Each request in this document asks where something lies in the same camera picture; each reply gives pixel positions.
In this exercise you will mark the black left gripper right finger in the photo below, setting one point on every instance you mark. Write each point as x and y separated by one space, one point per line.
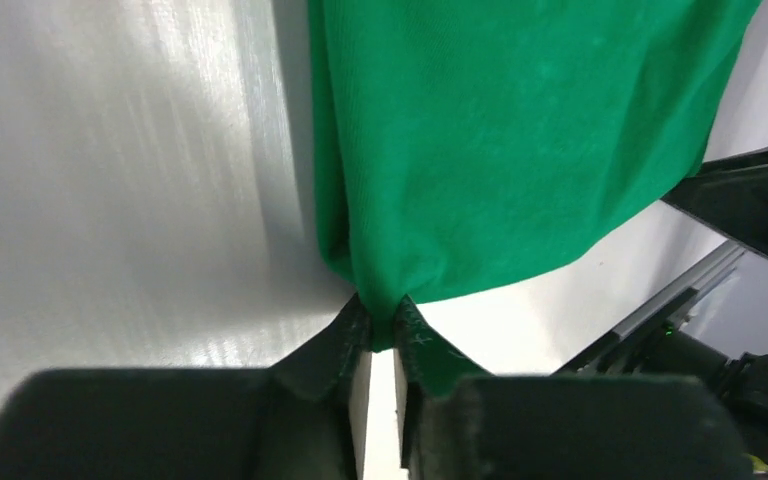
427 366

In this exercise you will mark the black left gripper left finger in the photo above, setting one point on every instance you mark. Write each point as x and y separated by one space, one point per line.
318 424

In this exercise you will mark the green t-shirt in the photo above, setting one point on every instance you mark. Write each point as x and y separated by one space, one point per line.
461 146

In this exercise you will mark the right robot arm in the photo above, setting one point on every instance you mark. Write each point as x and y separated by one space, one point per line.
731 197

